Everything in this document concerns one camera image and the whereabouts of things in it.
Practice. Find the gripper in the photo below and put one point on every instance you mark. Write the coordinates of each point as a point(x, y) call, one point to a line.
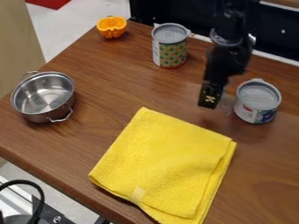
point(227, 61)

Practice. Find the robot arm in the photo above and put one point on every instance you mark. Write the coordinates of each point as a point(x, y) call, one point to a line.
point(233, 17)

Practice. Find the short can with white label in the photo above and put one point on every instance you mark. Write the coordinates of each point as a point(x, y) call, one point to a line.
point(257, 101)

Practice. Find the tall can with dotted label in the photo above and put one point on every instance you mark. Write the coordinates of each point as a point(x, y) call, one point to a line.
point(169, 45)

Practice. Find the yellow cloth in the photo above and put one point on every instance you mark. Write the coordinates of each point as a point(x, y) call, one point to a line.
point(165, 164)

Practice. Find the orange toy pepper half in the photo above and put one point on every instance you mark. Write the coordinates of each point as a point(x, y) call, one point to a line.
point(111, 26)

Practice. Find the silver pot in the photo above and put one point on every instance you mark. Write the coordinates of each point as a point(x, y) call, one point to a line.
point(43, 96)

